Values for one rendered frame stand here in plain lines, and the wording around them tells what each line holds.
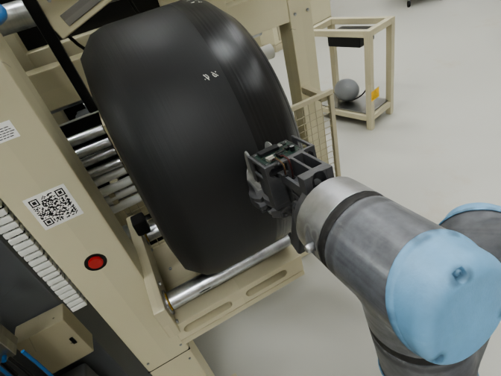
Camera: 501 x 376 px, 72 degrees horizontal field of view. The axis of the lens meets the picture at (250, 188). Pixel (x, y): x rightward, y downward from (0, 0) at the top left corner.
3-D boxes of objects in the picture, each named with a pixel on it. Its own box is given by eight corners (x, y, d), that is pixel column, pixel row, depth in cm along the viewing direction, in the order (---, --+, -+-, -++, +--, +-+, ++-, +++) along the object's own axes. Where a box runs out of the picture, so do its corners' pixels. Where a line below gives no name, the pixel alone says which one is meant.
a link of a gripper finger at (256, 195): (265, 170, 52) (294, 192, 45) (268, 180, 53) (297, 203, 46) (238, 183, 51) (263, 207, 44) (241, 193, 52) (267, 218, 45)
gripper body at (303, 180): (291, 132, 46) (350, 159, 36) (304, 185, 51) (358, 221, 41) (242, 155, 45) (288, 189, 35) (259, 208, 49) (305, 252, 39)
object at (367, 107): (371, 130, 289) (369, 30, 242) (314, 118, 329) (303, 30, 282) (394, 112, 304) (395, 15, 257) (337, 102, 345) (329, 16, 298)
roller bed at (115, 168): (90, 228, 113) (36, 152, 95) (87, 206, 124) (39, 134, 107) (147, 202, 117) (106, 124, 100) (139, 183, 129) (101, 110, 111)
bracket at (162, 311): (170, 339, 79) (153, 315, 74) (139, 240, 110) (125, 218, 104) (183, 331, 80) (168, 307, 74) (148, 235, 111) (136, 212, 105)
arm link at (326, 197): (394, 245, 37) (320, 289, 35) (363, 224, 41) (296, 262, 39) (388, 174, 33) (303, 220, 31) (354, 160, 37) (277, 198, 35)
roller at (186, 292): (171, 315, 81) (164, 304, 79) (166, 302, 85) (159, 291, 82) (296, 246, 89) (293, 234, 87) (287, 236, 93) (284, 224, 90)
